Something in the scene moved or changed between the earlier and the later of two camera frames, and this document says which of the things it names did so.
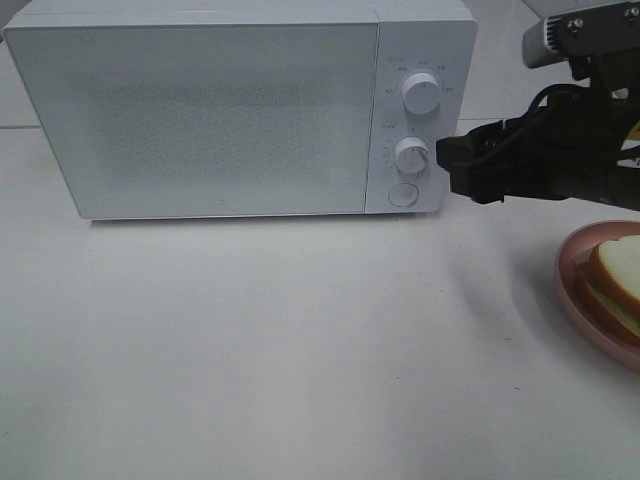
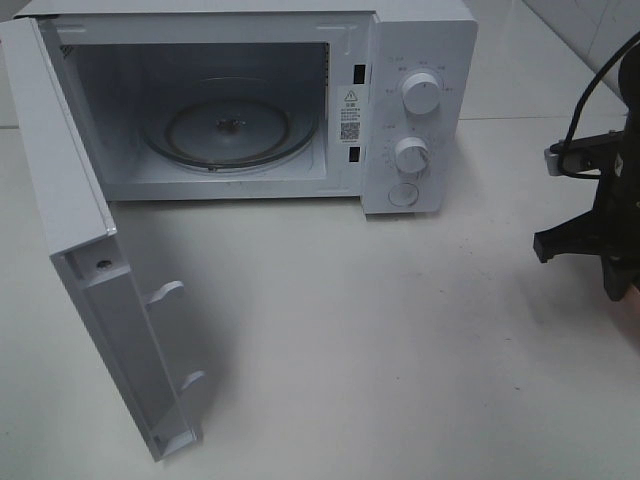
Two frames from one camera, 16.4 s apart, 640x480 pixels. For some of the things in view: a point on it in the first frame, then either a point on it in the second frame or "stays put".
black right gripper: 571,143 -> 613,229
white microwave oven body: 228,109 stays put
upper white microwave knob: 420,93 stays put
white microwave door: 206,119 -> 81,238
